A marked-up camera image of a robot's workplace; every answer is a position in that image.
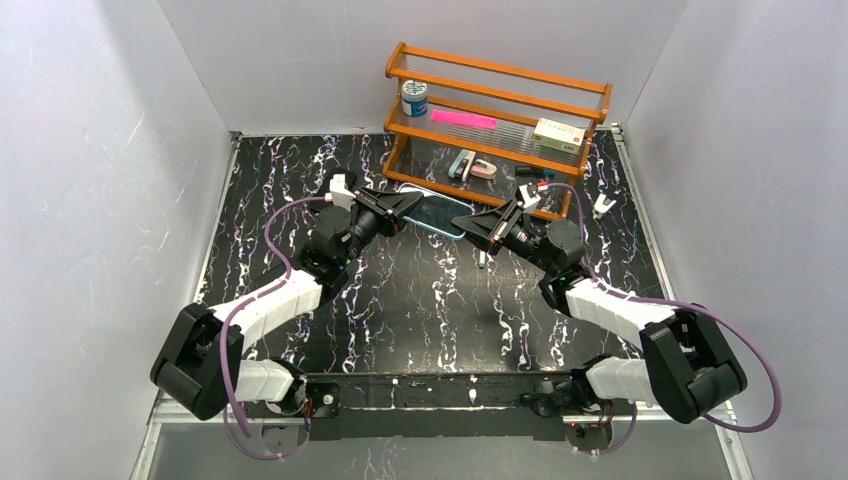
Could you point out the white red cardboard box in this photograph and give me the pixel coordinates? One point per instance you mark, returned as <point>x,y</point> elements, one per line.
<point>559,136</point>

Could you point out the pink flat ruler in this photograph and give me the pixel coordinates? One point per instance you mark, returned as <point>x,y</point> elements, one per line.
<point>464,119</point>

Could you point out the blue white round jar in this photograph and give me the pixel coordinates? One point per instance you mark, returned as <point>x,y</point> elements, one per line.
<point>414,98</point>

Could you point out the orange wooden two-tier shelf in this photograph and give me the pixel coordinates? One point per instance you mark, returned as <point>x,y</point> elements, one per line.
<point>517,97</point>

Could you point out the pink white stapler on shelf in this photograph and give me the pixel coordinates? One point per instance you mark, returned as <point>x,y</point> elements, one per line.
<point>483,170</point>

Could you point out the black blue marker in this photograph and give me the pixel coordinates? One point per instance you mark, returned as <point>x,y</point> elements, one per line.
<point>533,172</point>

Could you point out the white staple remover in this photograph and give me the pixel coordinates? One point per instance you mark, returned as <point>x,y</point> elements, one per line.
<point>602,205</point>

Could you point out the teal white stapler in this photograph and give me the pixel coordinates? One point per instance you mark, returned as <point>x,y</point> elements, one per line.
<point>460,167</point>

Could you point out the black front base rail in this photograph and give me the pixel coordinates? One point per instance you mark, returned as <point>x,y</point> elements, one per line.
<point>428,405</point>

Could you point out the phone with black screen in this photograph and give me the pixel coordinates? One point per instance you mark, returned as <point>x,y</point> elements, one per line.
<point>437,208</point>

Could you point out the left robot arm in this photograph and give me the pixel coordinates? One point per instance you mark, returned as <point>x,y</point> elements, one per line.
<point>201,363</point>

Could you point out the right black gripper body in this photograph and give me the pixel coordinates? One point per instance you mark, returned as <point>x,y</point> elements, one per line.
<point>501,225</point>

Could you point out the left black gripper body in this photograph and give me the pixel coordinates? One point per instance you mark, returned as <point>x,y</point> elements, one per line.
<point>370,211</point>

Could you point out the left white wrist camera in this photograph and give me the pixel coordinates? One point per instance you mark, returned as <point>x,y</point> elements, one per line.
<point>341,189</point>

